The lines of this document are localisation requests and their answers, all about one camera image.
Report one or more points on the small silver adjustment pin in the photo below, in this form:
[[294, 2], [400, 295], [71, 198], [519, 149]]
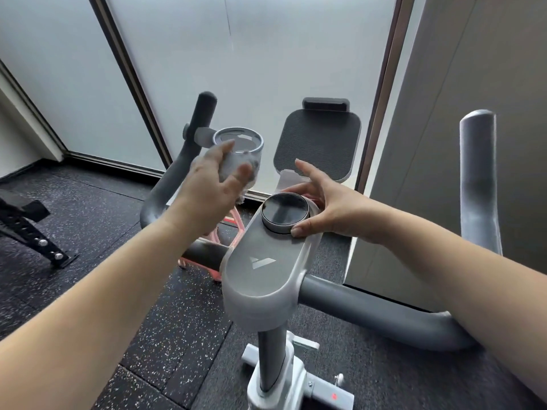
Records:
[[339, 379]]

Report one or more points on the person's left thumb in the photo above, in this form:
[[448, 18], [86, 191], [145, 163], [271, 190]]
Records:
[[239, 172]]

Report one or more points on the grey tablet holder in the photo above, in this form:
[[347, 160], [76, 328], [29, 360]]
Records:
[[316, 140]]

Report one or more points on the person's left forearm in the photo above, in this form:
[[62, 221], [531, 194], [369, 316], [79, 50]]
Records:
[[98, 311]]

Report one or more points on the person's left hand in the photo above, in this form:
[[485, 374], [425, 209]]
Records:
[[201, 196]]

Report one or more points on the white exercise bike frame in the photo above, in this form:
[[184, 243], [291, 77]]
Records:
[[299, 392]]

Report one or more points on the person's right hand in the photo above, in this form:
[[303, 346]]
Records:
[[346, 213]]

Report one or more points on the grey bike cup holder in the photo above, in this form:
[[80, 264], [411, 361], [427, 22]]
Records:
[[241, 138]]

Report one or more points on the white cleaning cloth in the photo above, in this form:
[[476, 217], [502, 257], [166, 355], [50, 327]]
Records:
[[233, 165]]

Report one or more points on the round black console knob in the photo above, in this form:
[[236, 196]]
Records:
[[282, 211]]

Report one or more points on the grey white bike console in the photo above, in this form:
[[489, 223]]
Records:
[[260, 273]]

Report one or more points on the brown window frame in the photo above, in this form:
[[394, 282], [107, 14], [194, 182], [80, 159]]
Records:
[[126, 68]]

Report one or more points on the person's right forearm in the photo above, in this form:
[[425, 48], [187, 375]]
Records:
[[470, 277]]

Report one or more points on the person's right thumb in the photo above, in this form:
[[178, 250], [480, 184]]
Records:
[[307, 227]]

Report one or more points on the pink metal frame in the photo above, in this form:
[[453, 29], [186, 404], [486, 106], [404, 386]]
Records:
[[236, 219]]

